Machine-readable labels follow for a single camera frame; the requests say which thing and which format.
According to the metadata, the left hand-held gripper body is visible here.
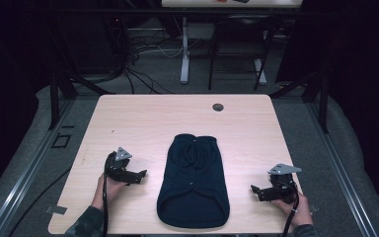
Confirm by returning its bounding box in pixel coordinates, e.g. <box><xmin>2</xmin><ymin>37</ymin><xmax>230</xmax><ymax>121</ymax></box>
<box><xmin>105</xmin><ymin>146</ymin><xmax>133</xmax><ymax>183</ymax></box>

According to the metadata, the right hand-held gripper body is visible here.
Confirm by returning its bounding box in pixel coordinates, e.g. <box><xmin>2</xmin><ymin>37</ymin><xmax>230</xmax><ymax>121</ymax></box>
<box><xmin>267</xmin><ymin>163</ymin><xmax>303</xmax><ymax>204</ymax></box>

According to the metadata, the person's left hand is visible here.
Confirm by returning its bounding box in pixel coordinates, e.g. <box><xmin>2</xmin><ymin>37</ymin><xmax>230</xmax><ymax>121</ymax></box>
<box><xmin>91</xmin><ymin>174</ymin><xmax>128</xmax><ymax>212</ymax></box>

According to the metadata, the person's right hand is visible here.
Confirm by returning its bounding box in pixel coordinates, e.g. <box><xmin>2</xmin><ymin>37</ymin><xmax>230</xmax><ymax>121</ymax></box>
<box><xmin>270</xmin><ymin>194</ymin><xmax>314</xmax><ymax>228</ymax></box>

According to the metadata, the dark blue garment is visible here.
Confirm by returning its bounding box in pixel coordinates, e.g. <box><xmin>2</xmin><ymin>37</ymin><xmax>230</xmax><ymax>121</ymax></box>
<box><xmin>156</xmin><ymin>132</ymin><xmax>231</xmax><ymax>229</ymax></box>

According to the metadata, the black tape square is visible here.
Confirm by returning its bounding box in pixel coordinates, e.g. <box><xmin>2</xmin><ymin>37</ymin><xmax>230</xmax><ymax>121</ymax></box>
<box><xmin>50</xmin><ymin>132</ymin><xmax>72</xmax><ymax>149</ymax></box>

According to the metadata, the white desk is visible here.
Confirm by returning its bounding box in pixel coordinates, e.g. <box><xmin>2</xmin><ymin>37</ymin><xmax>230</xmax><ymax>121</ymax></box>
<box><xmin>160</xmin><ymin>0</ymin><xmax>304</xmax><ymax>86</ymax></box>

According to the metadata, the black chair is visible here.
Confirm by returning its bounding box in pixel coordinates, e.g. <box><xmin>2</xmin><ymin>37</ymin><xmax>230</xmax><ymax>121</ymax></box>
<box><xmin>207</xmin><ymin>13</ymin><xmax>275</xmax><ymax>92</ymax></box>

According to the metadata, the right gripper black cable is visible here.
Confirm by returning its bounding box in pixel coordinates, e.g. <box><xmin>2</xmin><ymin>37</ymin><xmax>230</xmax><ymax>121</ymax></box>
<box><xmin>281</xmin><ymin>182</ymin><xmax>301</xmax><ymax>237</ymax></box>

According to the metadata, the aluminium floor rail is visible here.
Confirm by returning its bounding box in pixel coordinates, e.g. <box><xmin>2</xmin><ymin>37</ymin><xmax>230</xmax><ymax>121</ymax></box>
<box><xmin>0</xmin><ymin>98</ymin><xmax>77</xmax><ymax>237</ymax></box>
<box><xmin>305</xmin><ymin>101</ymin><xmax>379</xmax><ymax>237</ymax></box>

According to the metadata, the black floor cable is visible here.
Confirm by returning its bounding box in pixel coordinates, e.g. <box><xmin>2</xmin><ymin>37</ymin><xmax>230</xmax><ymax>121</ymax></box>
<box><xmin>7</xmin><ymin>167</ymin><xmax>72</xmax><ymax>237</ymax></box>

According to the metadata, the black metal frame stand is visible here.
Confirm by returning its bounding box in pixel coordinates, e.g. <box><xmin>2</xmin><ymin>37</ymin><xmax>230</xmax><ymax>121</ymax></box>
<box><xmin>46</xmin><ymin>62</ymin><xmax>116</xmax><ymax>131</ymax></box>
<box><xmin>268</xmin><ymin>67</ymin><xmax>331</xmax><ymax>134</ymax></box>

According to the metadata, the tangle of floor cables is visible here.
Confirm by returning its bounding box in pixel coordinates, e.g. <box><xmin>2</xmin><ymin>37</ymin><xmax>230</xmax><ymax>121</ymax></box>
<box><xmin>120</xmin><ymin>28</ymin><xmax>187</xmax><ymax>96</ymax></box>

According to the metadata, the black horizontal frame bar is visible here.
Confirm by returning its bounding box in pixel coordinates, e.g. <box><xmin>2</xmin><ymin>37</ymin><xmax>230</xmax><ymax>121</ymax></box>
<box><xmin>29</xmin><ymin>7</ymin><xmax>310</xmax><ymax>17</ymax></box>

